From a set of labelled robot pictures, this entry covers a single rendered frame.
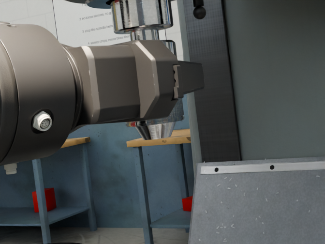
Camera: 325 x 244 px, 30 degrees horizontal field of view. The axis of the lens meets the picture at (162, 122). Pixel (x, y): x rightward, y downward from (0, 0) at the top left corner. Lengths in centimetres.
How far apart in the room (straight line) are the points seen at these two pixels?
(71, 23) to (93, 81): 548
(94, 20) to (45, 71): 535
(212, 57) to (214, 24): 5
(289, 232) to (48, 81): 51
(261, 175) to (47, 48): 51
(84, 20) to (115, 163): 137
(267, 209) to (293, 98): 15
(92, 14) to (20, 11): 88
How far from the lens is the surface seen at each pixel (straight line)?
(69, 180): 603
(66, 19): 590
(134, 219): 567
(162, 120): 46
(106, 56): 40
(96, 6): 50
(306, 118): 82
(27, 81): 35
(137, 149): 456
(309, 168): 82
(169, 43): 47
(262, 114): 84
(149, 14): 46
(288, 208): 81
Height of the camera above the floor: 123
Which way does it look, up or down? 3 degrees down
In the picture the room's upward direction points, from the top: 7 degrees counter-clockwise
